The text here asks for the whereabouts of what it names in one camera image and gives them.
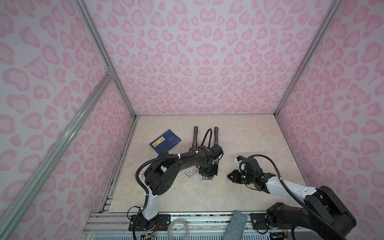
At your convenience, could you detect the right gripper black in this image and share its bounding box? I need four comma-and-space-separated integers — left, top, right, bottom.
225, 169, 255, 185

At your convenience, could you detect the silver staple tray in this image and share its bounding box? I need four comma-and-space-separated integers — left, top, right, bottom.
200, 175, 213, 181

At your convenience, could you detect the red white staple box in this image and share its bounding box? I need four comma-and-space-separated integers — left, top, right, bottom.
185, 166, 199, 178

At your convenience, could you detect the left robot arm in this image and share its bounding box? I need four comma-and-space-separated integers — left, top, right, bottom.
135, 144, 224, 221

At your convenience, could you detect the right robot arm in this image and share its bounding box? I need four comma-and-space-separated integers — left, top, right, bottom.
227, 155, 357, 240

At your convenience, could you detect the blue booklet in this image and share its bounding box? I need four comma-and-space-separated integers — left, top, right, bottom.
149, 130, 181, 155

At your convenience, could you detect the grey cloth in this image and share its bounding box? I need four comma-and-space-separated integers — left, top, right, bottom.
222, 211, 248, 240

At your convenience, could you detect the clear tape roll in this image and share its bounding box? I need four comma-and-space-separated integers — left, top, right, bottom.
167, 218, 190, 240

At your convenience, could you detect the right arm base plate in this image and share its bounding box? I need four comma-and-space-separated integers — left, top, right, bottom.
250, 213, 286, 231

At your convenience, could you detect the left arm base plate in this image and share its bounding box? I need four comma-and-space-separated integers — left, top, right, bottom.
129, 214, 171, 232

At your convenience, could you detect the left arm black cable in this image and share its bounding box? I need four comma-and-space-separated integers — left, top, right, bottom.
134, 128, 214, 196

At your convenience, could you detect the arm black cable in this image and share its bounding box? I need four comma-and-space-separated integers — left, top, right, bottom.
134, 128, 214, 196
239, 154, 349, 240

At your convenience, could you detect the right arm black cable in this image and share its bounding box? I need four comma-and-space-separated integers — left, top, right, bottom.
239, 154, 349, 240

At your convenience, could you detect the aluminium frame rail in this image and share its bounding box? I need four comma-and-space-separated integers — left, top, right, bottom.
0, 70, 115, 232

